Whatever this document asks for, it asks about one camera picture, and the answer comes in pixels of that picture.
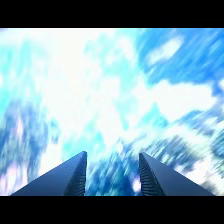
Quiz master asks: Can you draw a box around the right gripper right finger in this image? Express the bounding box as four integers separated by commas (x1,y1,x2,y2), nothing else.
138,152,215,197

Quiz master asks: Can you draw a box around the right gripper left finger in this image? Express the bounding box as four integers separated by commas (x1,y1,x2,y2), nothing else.
10,150,88,197

